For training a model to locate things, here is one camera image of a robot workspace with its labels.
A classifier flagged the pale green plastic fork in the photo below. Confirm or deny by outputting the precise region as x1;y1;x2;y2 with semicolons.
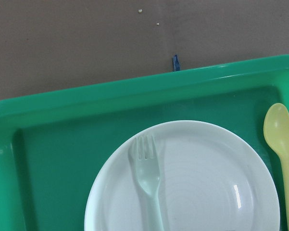
128;136;164;231

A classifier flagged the white round plate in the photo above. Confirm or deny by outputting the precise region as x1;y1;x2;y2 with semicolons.
84;120;281;231

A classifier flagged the green plastic tray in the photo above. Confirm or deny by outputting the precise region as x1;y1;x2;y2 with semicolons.
0;55;289;231

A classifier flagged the yellow plastic spoon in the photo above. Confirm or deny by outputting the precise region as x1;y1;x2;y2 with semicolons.
263;103;289;230

